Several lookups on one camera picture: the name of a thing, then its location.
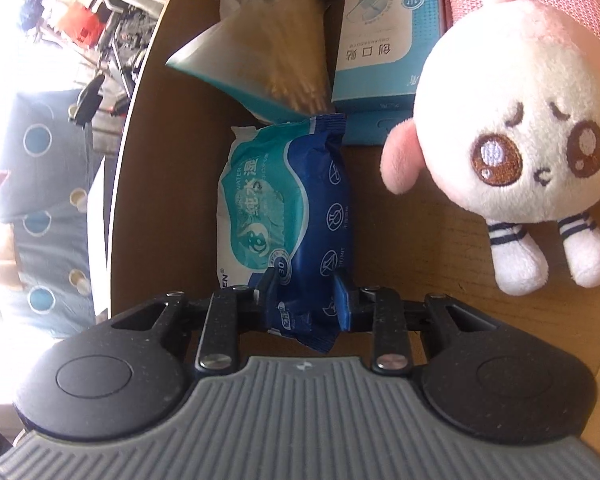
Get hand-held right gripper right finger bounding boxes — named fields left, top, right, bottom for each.
left=332, top=270, right=501, bottom=376

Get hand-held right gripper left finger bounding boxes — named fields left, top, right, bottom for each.
left=111, top=267, right=281, bottom=375

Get brown cardboard box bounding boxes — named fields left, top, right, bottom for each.
left=107, top=0, right=600, bottom=441

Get blue wet wipes pack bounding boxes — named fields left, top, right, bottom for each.
left=212, top=114, right=353, bottom=353

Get pink white plush bunny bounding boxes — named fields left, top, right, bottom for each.
left=380, top=0, right=600, bottom=296

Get cotton swab bag teal strip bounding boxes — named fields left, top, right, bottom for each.
left=166, top=0, right=331, bottom=126

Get blue white plaster box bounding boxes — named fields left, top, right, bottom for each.
left=330, top=0, right=448, bottom=112

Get dark blue dotted cloth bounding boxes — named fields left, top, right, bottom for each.
left=0, top=87, right=112, bottom=339

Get red crate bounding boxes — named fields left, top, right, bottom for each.
left=59, top=0, right=103, bottom=50

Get pink knitted cloth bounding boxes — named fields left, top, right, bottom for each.
left=437, top=0, right=600, bottom=68

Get hanging dark blue garment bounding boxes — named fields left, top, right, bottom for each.
left=17, top=0, right=53, bottom=23

